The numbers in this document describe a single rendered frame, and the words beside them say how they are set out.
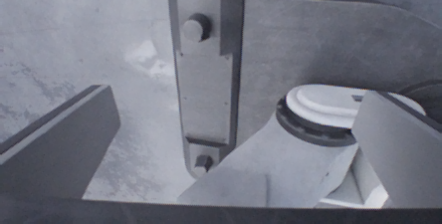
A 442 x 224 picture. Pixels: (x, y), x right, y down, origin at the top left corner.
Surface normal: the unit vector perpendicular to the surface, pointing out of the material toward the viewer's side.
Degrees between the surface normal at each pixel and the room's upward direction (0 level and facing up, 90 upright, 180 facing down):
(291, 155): 90
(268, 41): 0
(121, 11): 0
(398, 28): 0
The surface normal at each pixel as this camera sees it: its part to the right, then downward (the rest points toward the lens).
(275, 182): 0.01, -0.86
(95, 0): -0.23, 0.50
